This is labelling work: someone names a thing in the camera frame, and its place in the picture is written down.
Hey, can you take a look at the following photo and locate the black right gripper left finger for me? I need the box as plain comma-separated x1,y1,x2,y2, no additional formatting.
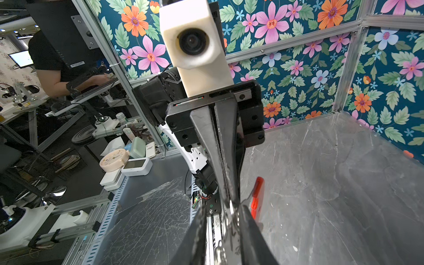
169,206,207,265

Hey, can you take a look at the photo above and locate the white digital clock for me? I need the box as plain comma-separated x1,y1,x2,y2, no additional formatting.
121,157,153,177

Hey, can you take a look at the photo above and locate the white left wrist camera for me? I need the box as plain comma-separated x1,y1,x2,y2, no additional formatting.
160,0,234,97

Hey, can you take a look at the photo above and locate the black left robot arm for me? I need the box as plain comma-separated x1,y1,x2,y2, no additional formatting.
133,67,265,206

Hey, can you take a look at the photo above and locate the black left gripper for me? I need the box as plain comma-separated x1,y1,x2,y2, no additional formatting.
165,80,265,205

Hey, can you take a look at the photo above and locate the aluminium frame corner post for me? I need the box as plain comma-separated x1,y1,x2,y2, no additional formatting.
332,0,377,112

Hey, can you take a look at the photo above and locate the beige round alarm clock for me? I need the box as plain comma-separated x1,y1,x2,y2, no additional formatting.
99,149,129,172

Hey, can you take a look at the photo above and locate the white perforated cable tray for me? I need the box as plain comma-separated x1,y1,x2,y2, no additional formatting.
82,175,128,265

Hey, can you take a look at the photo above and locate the person in black shirt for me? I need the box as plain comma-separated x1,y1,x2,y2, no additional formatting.
28,31,97,98

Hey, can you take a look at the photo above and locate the mint green box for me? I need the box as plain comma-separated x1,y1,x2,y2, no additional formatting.
130,137,146,159

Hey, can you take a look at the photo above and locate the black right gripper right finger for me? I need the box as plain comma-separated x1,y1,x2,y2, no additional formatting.
239,205,278,265

